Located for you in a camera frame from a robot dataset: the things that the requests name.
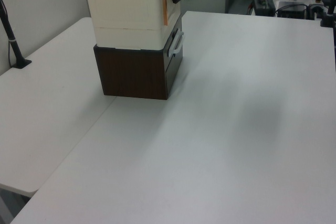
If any cream cabinet door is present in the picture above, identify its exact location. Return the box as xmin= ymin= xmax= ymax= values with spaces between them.
xmin=160 ymin=0 xmax=182 ymax=29

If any cream plastic cabinet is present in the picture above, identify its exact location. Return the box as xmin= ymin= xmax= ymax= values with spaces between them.
xmin=82 ymin=0 xmax=182 ymax=50

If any black box with green label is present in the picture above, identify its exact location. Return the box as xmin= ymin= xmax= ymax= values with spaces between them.
xmin=252 ymin=0 xmax=277 ymax=17

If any dark brown wooden drawer box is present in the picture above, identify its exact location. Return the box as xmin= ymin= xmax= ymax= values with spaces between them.
xmin=93 ymin=14 xmax=184 ymax=101

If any black electronics box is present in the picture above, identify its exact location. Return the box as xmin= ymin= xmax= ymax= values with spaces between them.
xmin=277 ymin=0 xmax=308 ymax=19

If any black clamp stand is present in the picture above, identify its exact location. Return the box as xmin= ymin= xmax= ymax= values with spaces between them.
xmin=318 ymin=0 xmax=336 ymax=28

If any black pole with flat base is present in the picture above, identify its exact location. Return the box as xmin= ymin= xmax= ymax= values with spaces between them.
xmin=0 ymin=0 xmax=33 ymax=69

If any copper door handle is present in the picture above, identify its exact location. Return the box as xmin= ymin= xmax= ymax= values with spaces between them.
xmin=162 ymin=0 xmax=169 ymax=26

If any white drawer handle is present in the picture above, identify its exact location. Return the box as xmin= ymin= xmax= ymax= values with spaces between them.
xmin=167 ymin=30 xmax=186 ymax=55

